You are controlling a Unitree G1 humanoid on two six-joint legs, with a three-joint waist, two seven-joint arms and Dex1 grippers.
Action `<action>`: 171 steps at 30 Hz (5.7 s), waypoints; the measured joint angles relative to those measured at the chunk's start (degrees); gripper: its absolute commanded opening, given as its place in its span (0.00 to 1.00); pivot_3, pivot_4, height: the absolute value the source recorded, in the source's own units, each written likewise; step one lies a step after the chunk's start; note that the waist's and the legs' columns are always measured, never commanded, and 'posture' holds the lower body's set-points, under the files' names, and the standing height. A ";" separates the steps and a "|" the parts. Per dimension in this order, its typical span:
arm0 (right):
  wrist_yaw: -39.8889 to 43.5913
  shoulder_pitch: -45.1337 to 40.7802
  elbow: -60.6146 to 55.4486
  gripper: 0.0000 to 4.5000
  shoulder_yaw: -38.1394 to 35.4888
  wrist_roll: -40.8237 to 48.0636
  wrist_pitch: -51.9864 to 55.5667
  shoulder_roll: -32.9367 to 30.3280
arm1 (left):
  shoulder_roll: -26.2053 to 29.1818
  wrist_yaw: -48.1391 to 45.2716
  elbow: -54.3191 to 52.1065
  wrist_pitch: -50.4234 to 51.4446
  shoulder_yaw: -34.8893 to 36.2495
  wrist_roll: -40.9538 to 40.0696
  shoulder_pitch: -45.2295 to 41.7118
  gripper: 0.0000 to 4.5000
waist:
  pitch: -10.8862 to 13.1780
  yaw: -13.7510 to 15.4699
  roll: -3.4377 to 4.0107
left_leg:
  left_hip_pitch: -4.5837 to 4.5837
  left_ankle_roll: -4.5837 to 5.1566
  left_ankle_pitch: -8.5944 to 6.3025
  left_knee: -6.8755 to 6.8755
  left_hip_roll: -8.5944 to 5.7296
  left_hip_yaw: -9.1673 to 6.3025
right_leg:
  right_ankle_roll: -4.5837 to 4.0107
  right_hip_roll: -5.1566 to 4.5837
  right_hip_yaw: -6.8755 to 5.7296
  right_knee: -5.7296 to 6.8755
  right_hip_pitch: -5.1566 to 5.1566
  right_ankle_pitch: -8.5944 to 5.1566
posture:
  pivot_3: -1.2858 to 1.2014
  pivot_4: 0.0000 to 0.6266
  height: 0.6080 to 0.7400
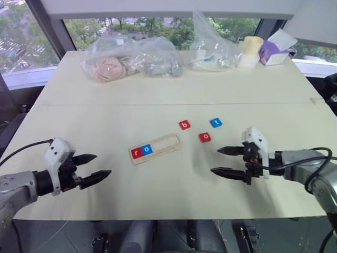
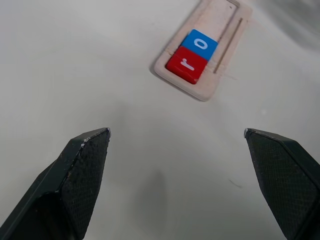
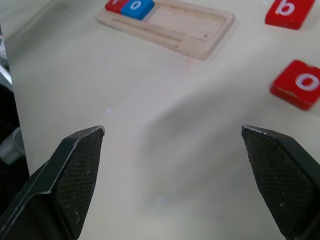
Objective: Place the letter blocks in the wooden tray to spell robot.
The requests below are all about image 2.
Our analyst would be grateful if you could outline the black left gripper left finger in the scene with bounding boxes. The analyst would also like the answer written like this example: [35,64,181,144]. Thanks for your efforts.
[0,127,112,240]

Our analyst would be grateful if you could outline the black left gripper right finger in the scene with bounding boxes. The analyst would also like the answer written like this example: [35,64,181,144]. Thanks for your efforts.
[243,128,320,240]

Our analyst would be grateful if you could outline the red letter tile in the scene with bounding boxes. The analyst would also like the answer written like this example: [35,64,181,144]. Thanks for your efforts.
[165,45,209,85]

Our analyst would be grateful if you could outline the blue letter tile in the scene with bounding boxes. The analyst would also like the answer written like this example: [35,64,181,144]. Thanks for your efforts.
[180,28,219,62]

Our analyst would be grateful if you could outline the wooden letter tile tray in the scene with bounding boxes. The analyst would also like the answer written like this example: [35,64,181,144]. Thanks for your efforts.
[153,0,253,102]

